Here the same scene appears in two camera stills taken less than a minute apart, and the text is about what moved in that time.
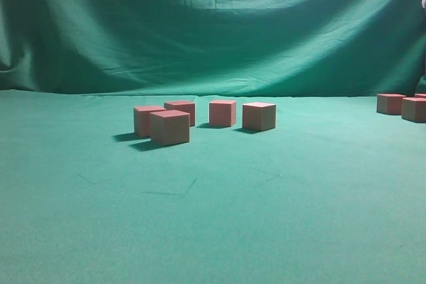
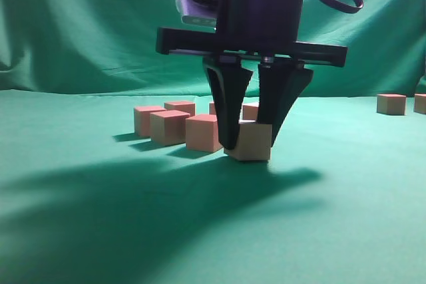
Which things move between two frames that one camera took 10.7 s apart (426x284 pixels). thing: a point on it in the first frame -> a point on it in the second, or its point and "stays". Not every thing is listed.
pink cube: x=389 y=104 stays
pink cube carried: x=170 y=127 stays
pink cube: x=414 y=109 -> x=254 y=143
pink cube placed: x=142 y=118 stays
